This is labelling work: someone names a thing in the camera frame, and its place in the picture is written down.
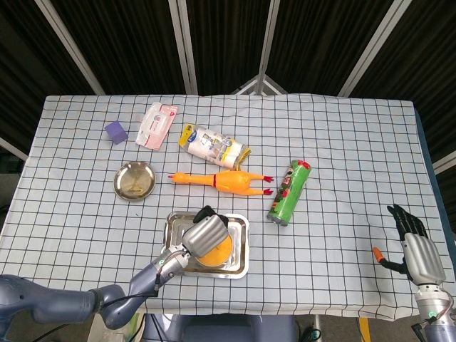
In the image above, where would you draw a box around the rectangular steel tray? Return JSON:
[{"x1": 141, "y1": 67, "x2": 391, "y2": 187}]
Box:
[{"x1": 159, "y1": 210, "x2": 250, "y2": 281}]

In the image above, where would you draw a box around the purple cube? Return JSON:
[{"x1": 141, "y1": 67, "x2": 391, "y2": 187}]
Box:
[{"x1": 104, "y1": 120, "x2": 129, "y2": 145}]

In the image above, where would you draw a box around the orange rubber chicken toy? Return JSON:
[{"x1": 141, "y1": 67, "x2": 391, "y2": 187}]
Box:
[{"x1": 167, "y1": 169, "x2": 274, "y2": 197}]

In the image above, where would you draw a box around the right arm wrist cable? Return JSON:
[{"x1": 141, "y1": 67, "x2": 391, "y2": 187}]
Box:
[{"x1": 411, "y1": 295, "x2": 455, "y2": 335}]

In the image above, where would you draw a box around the green floor cable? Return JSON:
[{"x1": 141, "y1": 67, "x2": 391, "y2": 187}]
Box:
[{"x1": 301, "y1": 315, "x2": 323, "y2": 341}]

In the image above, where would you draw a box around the white snack bag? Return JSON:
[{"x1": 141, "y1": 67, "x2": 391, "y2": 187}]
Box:
[{"x1": 178, "y1": 123, "x2": 252, "y2": 170}]

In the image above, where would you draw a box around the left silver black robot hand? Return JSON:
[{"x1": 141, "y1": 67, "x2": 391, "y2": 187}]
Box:
[{"x1": 181, "y1": 205, "x2": 231, "y2": 258}]

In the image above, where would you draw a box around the clear plastic box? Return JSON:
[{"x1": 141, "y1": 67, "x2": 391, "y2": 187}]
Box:
[{"x1": 88, "y1": 312, "x2": 144, "y2": 342}]

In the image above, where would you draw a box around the yellow floor object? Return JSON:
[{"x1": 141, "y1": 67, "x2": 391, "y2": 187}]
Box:
[{"x1": 358, "y1": 318, "x2": 371, "y2": 342}]

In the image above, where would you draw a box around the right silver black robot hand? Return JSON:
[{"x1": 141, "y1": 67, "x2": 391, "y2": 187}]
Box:
[{"x1": 372, "y1": 203, "x2": 447, "y2": 286}]

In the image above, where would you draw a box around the dark folding screen partition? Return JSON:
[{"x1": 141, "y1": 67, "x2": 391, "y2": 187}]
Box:
[{"x1": 0, "y1": 0, "x2": 456, "y2": 175}]

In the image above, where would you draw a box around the green chips can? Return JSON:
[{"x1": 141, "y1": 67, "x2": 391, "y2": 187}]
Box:
[{"x1": 267, "y1": 159, "x2": 312, "y2": 227}]

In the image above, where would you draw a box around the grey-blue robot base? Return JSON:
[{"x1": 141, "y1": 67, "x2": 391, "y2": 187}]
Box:
[{"x1": 142, "y1": 313, "x2": 299, "y2": 342}]

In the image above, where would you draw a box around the round steel plate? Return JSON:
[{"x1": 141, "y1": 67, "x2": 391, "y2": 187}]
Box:
[{"x1": 113, "y1": 160, "x2": 157, "y2": 202}]

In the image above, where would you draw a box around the arm wrist cable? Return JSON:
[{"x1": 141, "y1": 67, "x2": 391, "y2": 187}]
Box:
[
  {"x1": 411, "y1": 295, "x2": 455, "y2": 335},
  {"x1": 95, "y1": 256, "x2": 186, "y2": 308}
]

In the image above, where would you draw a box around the left arm wrist cable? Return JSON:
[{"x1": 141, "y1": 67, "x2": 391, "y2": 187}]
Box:
[{"x1": 95, "y1": 256, "x2": 186, "y2": 308}]

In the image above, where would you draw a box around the checkered light blue tablecloth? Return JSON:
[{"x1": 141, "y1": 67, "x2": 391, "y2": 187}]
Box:
[{"x1": 0, "y1": 93, "x2": 455, "y2": 321}]

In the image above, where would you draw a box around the orange bowl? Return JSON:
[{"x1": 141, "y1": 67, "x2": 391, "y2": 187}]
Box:
[{"x1": 195, "y1": 234, "x2": 234, "y2": 268}]

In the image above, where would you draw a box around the pink white wet wipes pack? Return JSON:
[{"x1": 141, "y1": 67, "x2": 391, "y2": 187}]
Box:
[{"x1": 135, "y1": 101, "x2": 178, "y2": 152}]

